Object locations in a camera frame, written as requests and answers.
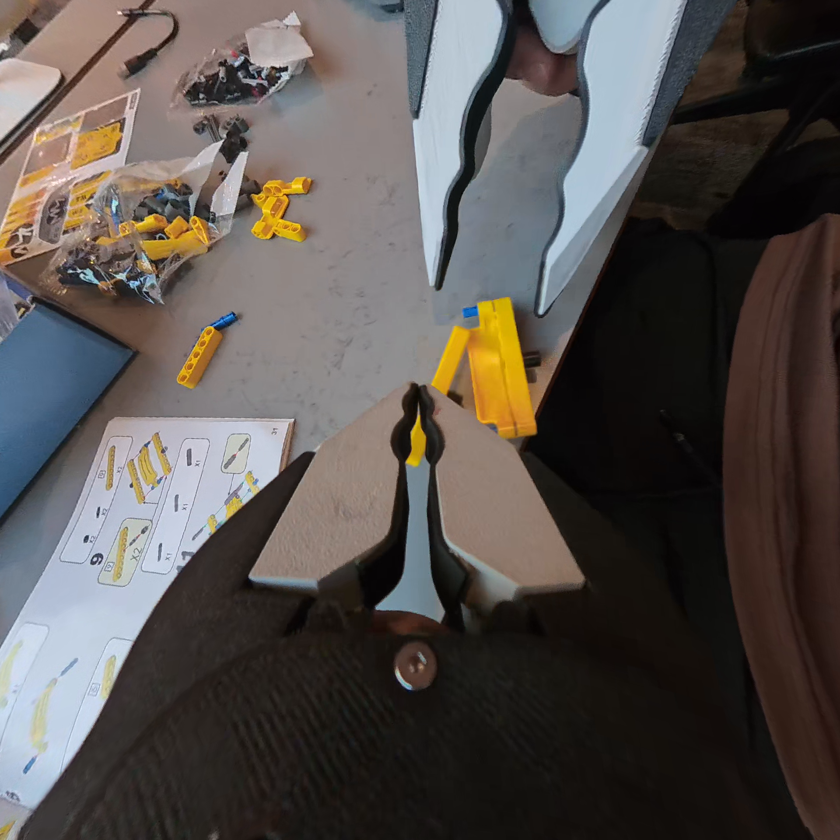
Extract open white instruction manual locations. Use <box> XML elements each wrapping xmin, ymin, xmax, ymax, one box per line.
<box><xmin>0</xmin><ymin>416</ymin><xmax>298</xmax><ymax>809</ymax></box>

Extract short yellow beam blue pin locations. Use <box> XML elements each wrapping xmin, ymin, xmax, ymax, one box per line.
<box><xmin>176</xmin><ymin>310</ymin><xmax>241</xmax><ymax>391</ymax></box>

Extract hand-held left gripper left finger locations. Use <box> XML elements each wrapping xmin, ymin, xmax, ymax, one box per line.
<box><xmin>248</xmin><ymin>384</ymin><xmax>422</xmax><ymax>599</ymax></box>

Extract black mesh chair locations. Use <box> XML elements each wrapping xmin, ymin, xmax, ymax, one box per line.
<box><xmin>667</xmin><ymin>0</ymin><xmax>840</xmax><ymax>240</ymax></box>

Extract plastic bag of black parts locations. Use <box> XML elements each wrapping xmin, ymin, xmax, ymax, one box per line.
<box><xmin>172</xmin><ymin>12</ymin><xmax>317</xmax><ymax>110</ymax></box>

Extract black cable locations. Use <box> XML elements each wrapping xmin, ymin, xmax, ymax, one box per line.
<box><xmin>115</xmin><ymin>6</ymin><xmax>182</xmax><ymax>81</ymax></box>

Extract yellow L-shaped piece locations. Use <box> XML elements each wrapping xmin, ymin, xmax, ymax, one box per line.
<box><xmin>251</xmin><ymin>189</ymin><xmax>291</xmax><ymax>241</ymax></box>

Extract yellow beam black pin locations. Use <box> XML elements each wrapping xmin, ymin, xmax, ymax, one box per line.
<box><xmin>406</xmin><ymin>325</ymin><xmax>471</xmax><ymax>468</ymax></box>

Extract long yellow nine-hole beam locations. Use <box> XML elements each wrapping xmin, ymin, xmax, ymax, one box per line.
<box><xmin>494</xmin><ymin>298</ymin><xmax>543</xmax><ymax>441</ymax></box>

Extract blue kit box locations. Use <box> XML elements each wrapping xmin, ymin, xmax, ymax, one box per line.
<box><xmin>0</xmin><ymin>268</ymin><xmax>137</xmax><ymax>527</ymax></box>

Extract person's right hand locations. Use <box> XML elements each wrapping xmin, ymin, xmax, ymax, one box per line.
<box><xmin>504</xmin><ymin>19</ymin><xmax>586</xmax><ymax>97</ymax></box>

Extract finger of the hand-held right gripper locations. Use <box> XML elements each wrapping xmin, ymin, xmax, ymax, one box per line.
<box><xmin>410</xmin><ymin>0</ymin><xmax>514</xmax><ymax>291</ymax></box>
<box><xmin>531</xmin><ymin>0</ymin><xmax>691</xmax><ymax>320</ymax></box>

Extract plastic bag of yellow parts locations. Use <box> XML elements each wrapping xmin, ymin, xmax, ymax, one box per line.
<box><xmin>38</xmin><ymin>141</ymin><xmax>252</xmax><ymax>307</ymax></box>

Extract white stand base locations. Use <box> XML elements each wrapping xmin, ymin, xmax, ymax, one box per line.
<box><xmin>0</xmin><ymin>58</ymin><xmax>65</xmax><ymax>147</ymax></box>

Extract sticker sheet in plastic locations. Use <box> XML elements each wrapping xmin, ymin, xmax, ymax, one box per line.
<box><xmin>0</xmin><ymin>88</ymin><xmax>143</xmax><ymax>271</ymax></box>

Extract loose black connector parts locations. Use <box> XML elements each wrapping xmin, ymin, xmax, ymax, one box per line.
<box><xmin>193</xmin><ymin>115</ymin><xmax>252</xmax><ymax>166</ymax></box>

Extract grey desk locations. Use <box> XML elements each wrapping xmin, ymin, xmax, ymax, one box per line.
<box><xmin>0</xmin><ymin>0</ymin><xmax>657</xmax><ymax>631</ymax></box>

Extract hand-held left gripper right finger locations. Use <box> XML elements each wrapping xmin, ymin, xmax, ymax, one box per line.
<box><xmin>416</xmin><ymin>388</ymin><xmax>586</xmax><ymax>614</ymax></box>

